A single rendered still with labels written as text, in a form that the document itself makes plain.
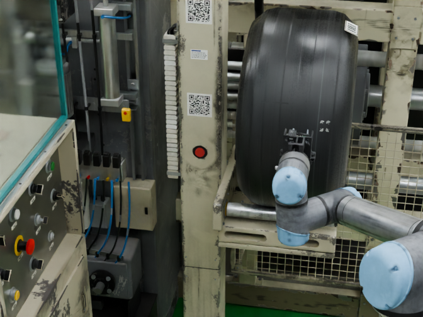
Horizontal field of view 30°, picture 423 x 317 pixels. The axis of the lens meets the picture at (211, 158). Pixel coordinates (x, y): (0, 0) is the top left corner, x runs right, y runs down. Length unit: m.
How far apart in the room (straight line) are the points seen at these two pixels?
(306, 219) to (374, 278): 0.36
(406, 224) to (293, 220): 0.27
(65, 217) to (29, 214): 0.29
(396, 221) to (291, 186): 0.24
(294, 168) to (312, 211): 0.12
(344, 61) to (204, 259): 0.86
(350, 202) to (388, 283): 0.39
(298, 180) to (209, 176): 0.73
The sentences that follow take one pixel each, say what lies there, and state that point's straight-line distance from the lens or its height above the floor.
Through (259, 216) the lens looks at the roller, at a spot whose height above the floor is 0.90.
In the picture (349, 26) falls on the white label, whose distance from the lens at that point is 2.26.
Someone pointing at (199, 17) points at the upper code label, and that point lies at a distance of 2.25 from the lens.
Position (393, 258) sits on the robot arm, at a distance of 1.49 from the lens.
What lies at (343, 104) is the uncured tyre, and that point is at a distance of 2.13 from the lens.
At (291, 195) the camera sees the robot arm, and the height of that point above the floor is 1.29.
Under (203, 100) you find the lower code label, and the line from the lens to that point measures 2.34.
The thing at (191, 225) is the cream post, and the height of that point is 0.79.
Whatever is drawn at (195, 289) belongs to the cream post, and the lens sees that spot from 2.72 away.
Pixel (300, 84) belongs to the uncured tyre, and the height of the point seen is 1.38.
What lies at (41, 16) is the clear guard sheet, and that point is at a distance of 2.00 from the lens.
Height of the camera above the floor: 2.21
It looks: 29 degrees down
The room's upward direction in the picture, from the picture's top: straight up
